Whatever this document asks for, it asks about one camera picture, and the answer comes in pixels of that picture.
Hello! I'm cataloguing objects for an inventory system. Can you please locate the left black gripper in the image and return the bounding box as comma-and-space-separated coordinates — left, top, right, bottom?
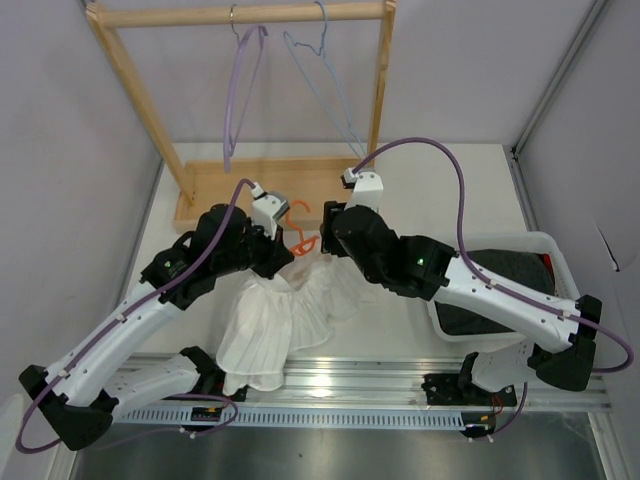
214, 217, 294, 280

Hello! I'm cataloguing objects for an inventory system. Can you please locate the orange plastic hanger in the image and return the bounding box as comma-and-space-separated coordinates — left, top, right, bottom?
285, 199, 320, 257

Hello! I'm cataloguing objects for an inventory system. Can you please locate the white pleated skirt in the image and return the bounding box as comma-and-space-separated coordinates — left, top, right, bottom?
216, 255, 377, 392

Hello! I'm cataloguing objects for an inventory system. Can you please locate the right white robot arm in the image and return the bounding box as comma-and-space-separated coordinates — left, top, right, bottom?
321, 201, 602, 404

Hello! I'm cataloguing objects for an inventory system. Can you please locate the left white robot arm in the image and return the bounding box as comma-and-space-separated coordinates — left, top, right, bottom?
19, 194, 294, 451

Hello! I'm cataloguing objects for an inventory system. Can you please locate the purple plastic hanger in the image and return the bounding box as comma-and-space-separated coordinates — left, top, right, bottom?
222, 4, 268, 174

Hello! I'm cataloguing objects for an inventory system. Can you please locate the wooden clothes rack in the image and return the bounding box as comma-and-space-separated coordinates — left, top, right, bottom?
85, 1, 396, 232

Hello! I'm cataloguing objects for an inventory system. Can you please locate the black dotted garment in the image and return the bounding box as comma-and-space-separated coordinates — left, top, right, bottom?
435, 249, 555, 337

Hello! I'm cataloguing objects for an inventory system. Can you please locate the white plastic basket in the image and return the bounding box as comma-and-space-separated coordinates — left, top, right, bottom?
426, 232, 581, 352

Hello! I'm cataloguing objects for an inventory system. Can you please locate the red garment in basket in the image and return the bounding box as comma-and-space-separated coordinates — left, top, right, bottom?
538, 254, 555, 283

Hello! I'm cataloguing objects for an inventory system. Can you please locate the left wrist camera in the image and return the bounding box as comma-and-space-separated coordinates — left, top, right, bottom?
250, 183, 290, 240

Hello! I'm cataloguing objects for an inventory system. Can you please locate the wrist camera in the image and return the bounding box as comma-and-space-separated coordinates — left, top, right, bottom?
250, 183, 290, 240
341, 168, 384, 212

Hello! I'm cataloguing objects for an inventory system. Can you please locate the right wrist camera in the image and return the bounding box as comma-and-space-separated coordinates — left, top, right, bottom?
341, 168, 384, 212

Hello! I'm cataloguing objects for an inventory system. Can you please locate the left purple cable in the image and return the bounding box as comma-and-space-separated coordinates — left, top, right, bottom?
15, 179, 242, 454

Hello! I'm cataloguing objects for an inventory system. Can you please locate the aluminium mounting rail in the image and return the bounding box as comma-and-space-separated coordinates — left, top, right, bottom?
67, 355, 614, 414

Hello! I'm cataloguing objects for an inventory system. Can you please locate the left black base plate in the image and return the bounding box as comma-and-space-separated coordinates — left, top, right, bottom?
212, 371, 249, 401

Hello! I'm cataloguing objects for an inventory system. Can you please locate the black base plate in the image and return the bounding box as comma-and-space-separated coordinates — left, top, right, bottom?
212, 371, 249, 401
421, 373, 517, 407

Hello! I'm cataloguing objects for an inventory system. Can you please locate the perforated cable duct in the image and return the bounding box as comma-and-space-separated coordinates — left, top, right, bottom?
120, 406, 465, 431

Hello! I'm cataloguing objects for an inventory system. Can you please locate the light blue wire hanger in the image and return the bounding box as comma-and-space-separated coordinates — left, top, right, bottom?
283, 1, 366, 159

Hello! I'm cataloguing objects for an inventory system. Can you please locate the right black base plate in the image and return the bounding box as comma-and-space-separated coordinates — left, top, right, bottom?
421, 373, 517, 407

